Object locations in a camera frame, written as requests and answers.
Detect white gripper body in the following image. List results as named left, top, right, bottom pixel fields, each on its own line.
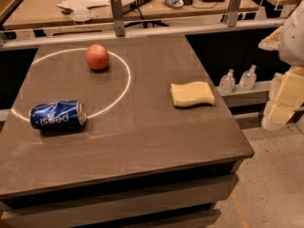
left=258, top=27, right=282, bottom=51

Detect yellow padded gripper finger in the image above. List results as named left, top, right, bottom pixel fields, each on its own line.
left=261, top=104, right=295, bottom=131
left=275, top=66, right=304, bottom=109

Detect yellow sponge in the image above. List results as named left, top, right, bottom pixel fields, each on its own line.
left=170, top=82, right=215, bottom=107

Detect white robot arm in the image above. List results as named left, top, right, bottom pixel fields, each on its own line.
left=258, top=1, right=304, bottom=130

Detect red apple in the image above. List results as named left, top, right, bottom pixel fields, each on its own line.
left=85, top=44, right=109, bottom=70

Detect right clear sanitizer bottle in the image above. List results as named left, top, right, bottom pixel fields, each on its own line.
left=239, top=65, right=257, bottom=89

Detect clear sanitizer bottle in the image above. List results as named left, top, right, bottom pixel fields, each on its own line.
left=218, top=69, right=236, bottom=94
left=239, top=65, right=257, bottom=89

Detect left clear sanitizer bottle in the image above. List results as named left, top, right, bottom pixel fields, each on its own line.
left=218, top=69, right=236, bottom=94

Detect blue white face mask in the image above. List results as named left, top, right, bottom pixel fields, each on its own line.
left=163, top=0, right=183, bottom=8

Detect lower grey drawer front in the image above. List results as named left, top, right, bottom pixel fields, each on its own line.
left=121, top=209, right=220, bottom=228

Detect grey drawer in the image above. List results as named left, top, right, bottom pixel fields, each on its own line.
left=121, top=209, right=220, bottom=228
left=2, top=174, right=238, bottom=228

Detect grey power strip box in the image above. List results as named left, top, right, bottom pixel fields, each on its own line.
left=122, top=0, right=151, bottom=14

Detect clear plastic lid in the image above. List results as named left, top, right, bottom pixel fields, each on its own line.
left=70, top=8, right=93, bottom=22

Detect white papers on desk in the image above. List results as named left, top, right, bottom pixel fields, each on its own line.
left=57, top=0, right=109, bottom=10

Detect crushed blue pepsi can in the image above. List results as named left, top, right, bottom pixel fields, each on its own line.
left=29, top=100, right=86, bottom=130

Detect upper grey drawer front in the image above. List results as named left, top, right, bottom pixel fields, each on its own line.
left=2, top=174, right=238, bottom=228

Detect wooden background desk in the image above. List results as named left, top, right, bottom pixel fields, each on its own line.
left=2, top=0, right=261, bottom=30

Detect grey metal shelf rail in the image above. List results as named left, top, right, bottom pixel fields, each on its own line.
left=219, top=81, right=271, bottom=107

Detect right grey metal post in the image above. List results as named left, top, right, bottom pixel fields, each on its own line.
left=225, top=0, right=241, bottom=28

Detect grey metal post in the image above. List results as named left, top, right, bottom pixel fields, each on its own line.
left=225, top=0, right=241, bottom=28
left=110, top=0, right=125, bottom=37

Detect black cable on desk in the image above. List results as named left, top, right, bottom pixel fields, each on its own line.
left=123, top=3, right=170, bottom=29

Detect left grey metal post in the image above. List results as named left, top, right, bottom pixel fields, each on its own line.
left=110, top=0, right=125, bottom=37

